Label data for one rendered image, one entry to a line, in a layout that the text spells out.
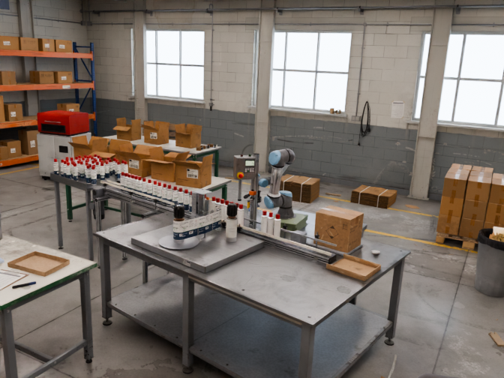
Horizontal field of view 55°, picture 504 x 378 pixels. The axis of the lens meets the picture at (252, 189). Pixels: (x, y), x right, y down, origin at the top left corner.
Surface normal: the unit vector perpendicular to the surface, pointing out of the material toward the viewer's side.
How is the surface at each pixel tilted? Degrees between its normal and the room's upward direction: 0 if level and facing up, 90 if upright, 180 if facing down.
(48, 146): 90
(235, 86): 90
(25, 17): 90
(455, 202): 88
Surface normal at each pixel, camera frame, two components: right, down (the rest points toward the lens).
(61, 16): 0.88, 0.16
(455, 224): -0.43, 0.21
